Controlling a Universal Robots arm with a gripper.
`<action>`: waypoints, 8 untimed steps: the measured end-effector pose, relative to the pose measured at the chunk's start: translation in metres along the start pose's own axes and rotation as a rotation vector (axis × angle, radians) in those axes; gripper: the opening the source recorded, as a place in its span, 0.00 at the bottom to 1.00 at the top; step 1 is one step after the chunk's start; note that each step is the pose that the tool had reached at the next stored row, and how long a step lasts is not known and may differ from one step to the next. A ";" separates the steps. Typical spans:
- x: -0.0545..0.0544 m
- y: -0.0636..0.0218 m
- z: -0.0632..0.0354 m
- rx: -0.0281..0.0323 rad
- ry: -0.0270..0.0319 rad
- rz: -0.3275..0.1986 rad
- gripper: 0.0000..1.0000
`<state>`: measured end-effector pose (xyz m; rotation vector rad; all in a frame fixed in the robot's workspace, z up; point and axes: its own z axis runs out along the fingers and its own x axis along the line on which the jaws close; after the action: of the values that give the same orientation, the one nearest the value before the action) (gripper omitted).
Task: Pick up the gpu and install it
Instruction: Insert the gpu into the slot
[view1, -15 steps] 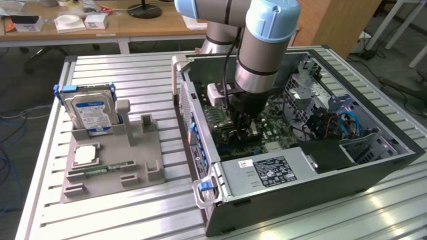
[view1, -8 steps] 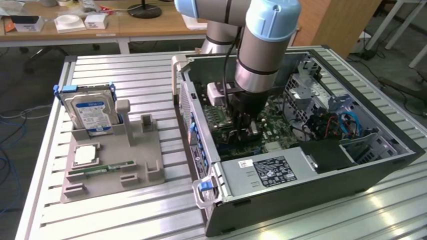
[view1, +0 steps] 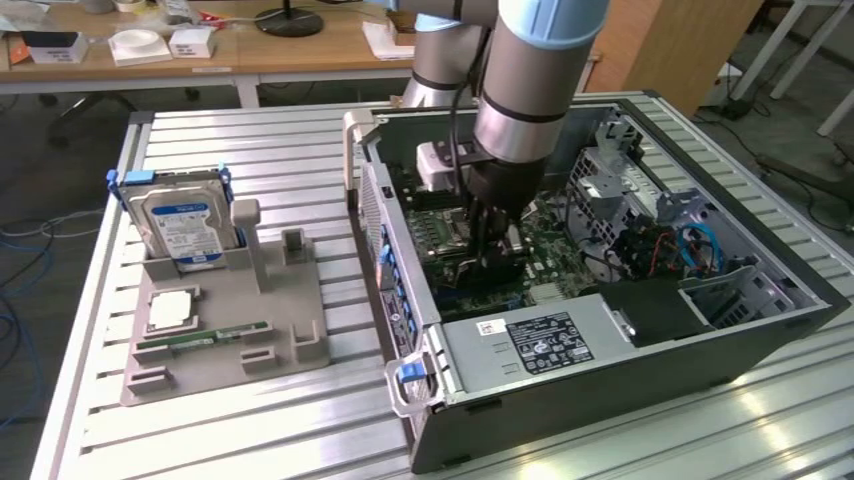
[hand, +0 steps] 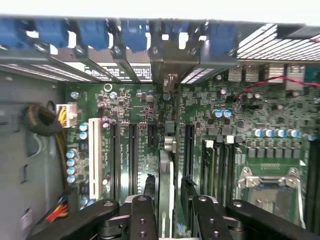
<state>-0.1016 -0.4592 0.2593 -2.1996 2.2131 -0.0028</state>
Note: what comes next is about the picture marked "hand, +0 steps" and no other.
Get CPU socket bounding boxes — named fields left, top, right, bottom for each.
left=236, top=166, right=310, bottom=230

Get white expansion slot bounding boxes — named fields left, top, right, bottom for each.
left=88, top=116, right=103, bottom=200

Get short black expansion slot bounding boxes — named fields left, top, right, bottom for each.
left=146, top=123, right=159, bottom=149

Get green motherboard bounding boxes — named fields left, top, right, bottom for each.
left=59, top=79, right=320, bottom=240

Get white power connector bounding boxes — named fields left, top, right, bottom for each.
left=55, top=103, right=78, bottom=129

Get grey power supply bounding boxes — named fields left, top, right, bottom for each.
left=0, top=69, right=67, bottom=240

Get silver rear port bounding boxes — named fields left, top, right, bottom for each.
left=244, top=65, right=260, bottom=83
left=285, top=64, right=305, bottom=91
left=228, top=65, right=245, bottom=83
left=268, top=63, right=286, bottom=84

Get blue card clip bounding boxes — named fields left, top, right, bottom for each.
left=79, top=20, right=111, bottom=50
left=34, top=19, right=70, bottom=49
left=0, top=19, right=34, bottom=50
left=120, top=20, right=149, bottom=53
left=206, top=22, right=239, bottom=59

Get black open PC case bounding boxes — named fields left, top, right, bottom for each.
left=0, top=14, right=320, bottom=87

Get red orange yellow wires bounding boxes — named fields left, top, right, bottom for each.
left=45, top=196, right=70, bottom=224

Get yellow and black wire bundle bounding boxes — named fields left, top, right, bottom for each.
left=21, top=103, right=69, bottom=193

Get thin red and black wire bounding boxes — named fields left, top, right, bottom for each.
left=234, top=75, right=320, bottom=100

